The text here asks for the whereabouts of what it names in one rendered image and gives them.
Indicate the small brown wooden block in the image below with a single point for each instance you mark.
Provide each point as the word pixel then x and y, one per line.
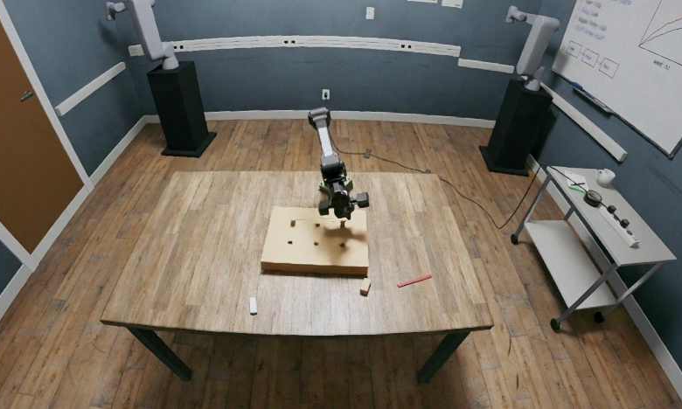
pixel 365 285

